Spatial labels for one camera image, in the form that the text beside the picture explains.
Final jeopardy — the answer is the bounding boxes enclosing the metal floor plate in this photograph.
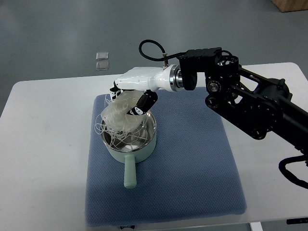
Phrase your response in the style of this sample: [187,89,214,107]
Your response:
[96,61,109,71]
[96,51,109,60]

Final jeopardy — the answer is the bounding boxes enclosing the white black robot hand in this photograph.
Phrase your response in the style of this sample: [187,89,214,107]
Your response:
[110,65,184,116]

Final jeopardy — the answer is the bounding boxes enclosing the white vermicelli noodle nest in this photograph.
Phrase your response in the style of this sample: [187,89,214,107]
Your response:
[94,90,147,148]

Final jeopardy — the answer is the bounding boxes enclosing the blue textured cloth mat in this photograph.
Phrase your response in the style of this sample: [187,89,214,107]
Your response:
[85,87,247,227]

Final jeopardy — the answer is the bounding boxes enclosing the black table control panel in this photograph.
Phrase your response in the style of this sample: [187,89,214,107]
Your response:
[286,218,308,225]

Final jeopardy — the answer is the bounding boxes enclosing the white table leg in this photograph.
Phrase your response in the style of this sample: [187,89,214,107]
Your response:
[250,222,263,231]

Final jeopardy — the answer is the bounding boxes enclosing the lower metal floor plate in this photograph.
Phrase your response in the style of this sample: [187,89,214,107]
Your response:
[96,61,109,71]

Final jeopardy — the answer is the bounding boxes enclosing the black cable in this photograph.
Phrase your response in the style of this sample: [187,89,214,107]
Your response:
[139,39,186,69]

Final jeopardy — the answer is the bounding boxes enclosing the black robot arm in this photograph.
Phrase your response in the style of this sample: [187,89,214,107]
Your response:
[178,47,308,154]

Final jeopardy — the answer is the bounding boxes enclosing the wooden box corner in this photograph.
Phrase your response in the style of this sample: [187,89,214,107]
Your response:
[272,0,308,13]

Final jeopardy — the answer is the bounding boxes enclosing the wire steamer rack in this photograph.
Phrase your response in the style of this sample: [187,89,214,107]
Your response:
[113,125,148,152]

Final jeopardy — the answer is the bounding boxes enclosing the upper metal floor plate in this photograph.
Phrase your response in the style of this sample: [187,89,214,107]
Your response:
[96,51,109,60]

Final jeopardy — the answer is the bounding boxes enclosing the mint green steel pot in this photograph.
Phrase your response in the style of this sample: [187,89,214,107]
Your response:
[100,112,157,189]

